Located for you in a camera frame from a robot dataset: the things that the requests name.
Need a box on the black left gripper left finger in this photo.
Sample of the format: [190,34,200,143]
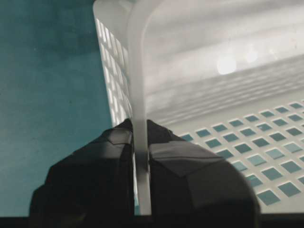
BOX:
[29,119,134,217]

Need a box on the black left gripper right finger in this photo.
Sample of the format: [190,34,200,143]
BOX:
[147,120,260,218]

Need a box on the white perforated plastic basket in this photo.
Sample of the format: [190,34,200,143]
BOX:
[93,0,304,215]

